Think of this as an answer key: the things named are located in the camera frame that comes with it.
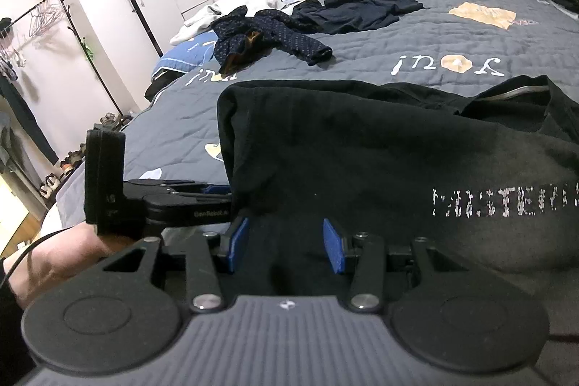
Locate white wardrobe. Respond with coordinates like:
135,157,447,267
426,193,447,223
45,0,213,106

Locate person's dark clothing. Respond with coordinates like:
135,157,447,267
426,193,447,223
0,264,25,351

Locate navy dotted garment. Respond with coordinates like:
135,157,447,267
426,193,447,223
212,5,334,76

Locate row of shoes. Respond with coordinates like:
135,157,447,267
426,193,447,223
38,112,134,199

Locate dark hanging garment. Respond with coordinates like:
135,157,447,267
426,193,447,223
0,56,59,165

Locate grey printed quilt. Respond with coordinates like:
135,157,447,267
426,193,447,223
56,0,579,233

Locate black printed sweatshirt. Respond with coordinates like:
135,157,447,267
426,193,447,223
216,74,579,342

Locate pink clothes hangers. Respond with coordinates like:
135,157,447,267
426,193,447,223
29,1,68,38

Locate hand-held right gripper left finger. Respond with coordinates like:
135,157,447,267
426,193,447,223
97,216,251,314

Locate person's left forearm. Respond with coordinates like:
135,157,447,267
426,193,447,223
0,223,116,314

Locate plain navy garment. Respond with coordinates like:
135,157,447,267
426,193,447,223
292,0,426,35

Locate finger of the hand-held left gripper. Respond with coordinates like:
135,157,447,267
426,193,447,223
129,179,234,199

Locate grey hanging garment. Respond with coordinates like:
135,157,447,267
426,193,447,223
0,110,28,174

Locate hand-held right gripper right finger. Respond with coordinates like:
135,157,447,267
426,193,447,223
322,218,471,314

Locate black cable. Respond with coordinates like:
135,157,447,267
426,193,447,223
2,231,51,278

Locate black cloth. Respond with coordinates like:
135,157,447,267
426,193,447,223
144,68,184,103

